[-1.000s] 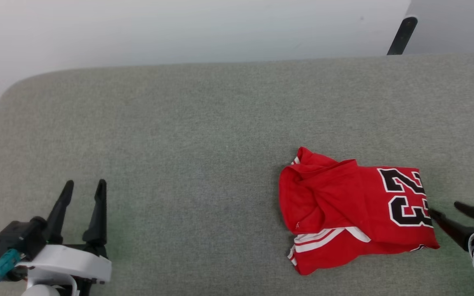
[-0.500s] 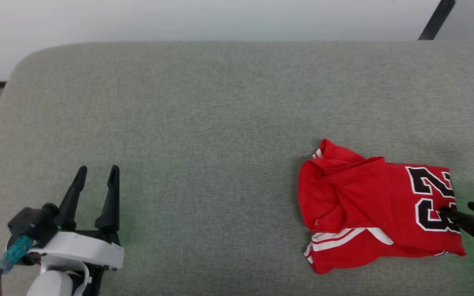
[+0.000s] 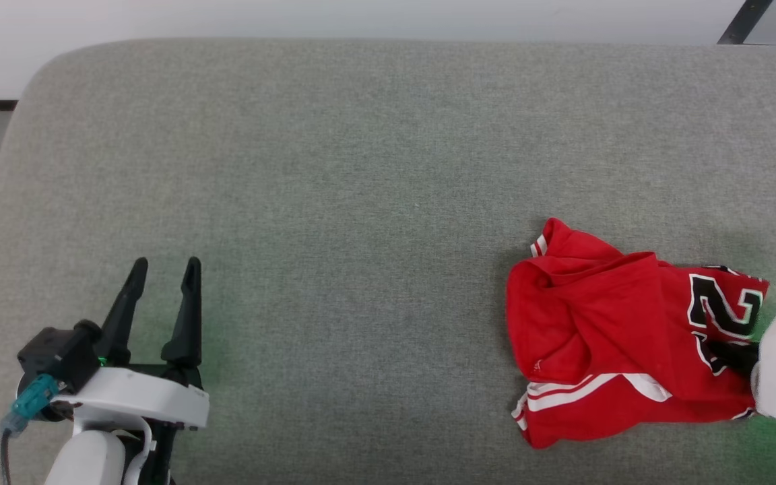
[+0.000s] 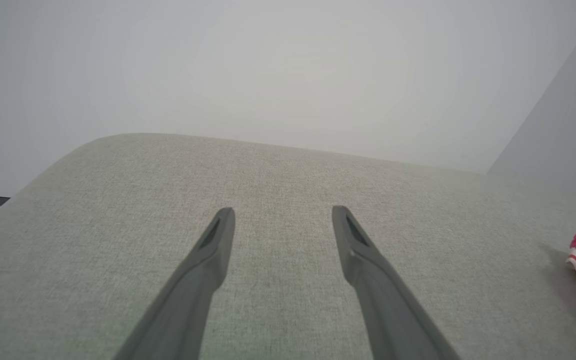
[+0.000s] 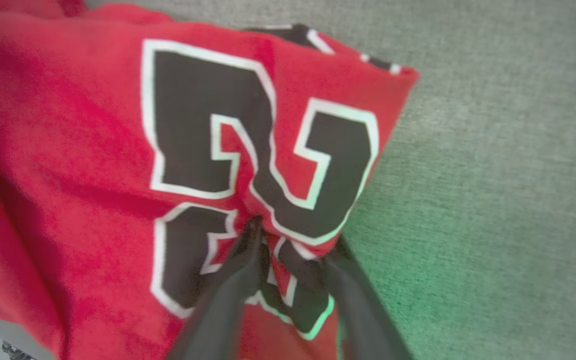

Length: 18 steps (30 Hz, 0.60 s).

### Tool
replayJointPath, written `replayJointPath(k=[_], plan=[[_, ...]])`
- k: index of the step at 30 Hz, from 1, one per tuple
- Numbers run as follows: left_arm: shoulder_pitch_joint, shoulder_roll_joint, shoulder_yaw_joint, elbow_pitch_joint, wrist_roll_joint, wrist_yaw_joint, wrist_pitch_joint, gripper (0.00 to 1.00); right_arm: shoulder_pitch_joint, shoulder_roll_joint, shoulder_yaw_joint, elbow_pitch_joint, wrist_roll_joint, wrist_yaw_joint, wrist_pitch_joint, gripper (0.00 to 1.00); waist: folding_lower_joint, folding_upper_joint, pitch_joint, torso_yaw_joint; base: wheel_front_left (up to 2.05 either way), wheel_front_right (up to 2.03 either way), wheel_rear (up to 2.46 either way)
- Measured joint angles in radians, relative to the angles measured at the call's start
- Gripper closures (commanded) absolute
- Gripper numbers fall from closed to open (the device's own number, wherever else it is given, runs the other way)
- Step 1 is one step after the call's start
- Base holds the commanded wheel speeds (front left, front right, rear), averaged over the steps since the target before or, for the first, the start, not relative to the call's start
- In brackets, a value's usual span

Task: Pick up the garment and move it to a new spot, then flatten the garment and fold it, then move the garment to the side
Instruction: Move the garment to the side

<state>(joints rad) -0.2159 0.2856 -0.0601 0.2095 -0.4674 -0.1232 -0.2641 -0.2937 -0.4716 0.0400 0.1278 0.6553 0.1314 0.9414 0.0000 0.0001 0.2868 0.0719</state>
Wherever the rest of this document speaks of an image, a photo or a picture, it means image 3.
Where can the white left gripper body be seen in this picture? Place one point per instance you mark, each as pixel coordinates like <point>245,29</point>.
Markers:
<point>139,401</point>

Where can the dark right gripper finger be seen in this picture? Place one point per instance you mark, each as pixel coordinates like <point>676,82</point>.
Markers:
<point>735,350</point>
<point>741,368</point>

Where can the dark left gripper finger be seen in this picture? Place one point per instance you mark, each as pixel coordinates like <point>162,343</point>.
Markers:
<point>184,316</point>
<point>122,316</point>

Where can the red jersey with white trim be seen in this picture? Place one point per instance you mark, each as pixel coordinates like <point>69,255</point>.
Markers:
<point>597,316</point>

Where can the grey fabric sofa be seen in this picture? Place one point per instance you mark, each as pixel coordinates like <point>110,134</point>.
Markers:
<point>334,202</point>

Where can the black slanted bar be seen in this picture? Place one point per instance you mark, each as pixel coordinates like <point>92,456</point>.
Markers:
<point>745,20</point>

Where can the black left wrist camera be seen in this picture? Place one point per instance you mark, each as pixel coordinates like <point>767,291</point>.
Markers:
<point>58,353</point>

